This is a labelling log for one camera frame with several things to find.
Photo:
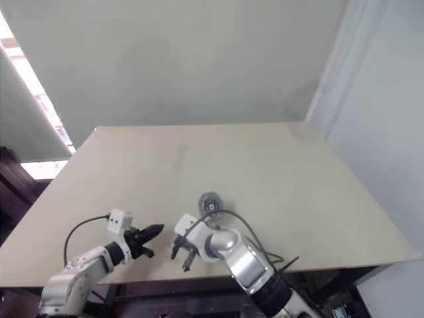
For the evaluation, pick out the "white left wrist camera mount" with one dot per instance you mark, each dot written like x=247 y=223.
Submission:
x=117 y=220

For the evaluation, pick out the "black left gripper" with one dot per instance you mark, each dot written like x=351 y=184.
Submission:
x=134 y=242

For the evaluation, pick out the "dark brown wooden cabinet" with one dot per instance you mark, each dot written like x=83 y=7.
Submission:
x=16 y=189

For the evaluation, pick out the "grey slanted panel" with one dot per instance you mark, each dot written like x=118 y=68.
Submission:
x=20 y=116

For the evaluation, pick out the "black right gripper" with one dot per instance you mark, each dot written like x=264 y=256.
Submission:
x=185 y=245

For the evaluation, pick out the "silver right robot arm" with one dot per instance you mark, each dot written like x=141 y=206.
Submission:
x=245 y=261

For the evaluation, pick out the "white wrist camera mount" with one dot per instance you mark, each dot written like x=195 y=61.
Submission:
x=183 y=226
x=117 y=220

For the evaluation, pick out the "black table frame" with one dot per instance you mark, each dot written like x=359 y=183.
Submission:
x=165 y=298

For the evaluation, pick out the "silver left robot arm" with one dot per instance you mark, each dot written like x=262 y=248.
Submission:
x=83 y=265

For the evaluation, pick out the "grey toothed gear disc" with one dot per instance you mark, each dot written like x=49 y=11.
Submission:
x=205 y=198

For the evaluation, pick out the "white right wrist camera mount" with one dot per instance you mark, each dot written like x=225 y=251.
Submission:
x=183 y=226

